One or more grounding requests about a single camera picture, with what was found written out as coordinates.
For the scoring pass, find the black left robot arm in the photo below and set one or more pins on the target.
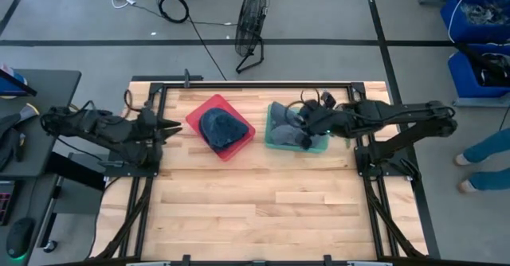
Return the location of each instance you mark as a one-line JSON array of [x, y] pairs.
[[99, 126]]

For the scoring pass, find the grey and yellow glove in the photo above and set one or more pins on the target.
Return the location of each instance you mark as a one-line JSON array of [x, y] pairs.
[[12, 132]]

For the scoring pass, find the green plastic tray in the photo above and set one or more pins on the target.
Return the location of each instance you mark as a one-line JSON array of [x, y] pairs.
[[295, 149]]

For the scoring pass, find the blue flat item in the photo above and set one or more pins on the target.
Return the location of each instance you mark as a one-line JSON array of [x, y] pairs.
[[10, 84]]

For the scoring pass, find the blue plastic bin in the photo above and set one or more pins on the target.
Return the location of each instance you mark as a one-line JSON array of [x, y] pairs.
[[462, 79], [454, 23]]

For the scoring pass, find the black metal table frame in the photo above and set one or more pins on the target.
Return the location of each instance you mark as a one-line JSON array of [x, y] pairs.
[[259, 85]]

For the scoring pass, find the black floor fan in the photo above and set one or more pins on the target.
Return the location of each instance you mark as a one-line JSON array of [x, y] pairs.
[[251, 19]]

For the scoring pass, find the black bar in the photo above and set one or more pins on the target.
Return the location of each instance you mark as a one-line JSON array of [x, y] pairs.
[[478, 59]]

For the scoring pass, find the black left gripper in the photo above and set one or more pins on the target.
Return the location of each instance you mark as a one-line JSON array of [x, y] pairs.
[[148, 126]]

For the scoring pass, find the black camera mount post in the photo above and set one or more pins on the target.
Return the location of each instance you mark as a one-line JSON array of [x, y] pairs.
[[187, 79]]

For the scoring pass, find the red plastic tray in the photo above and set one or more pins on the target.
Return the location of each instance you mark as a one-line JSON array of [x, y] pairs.
[[197, 116]]

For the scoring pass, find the dark keyboard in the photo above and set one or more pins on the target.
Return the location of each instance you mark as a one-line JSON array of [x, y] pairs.
[[5, 206]]

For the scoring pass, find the clear plastic bags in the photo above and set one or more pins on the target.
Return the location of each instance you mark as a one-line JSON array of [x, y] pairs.
[[484, 13]]

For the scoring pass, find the grey desk leg with caster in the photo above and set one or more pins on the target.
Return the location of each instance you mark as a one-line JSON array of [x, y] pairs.
[[49, 214]]

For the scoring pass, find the black desk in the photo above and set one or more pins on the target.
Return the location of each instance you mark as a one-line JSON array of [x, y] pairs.
[[52, 87]]

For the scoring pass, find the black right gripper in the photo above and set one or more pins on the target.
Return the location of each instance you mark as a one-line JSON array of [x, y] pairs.
[[322, 120]]

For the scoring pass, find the person's leg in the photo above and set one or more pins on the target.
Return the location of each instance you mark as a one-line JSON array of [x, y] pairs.
[[490, 180], [486, 148]]

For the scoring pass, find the black computer mouse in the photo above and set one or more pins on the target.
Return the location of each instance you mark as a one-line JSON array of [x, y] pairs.
[[20, 236]]

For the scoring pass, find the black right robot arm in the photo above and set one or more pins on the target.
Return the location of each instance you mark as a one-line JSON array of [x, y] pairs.
[[398, 112]]

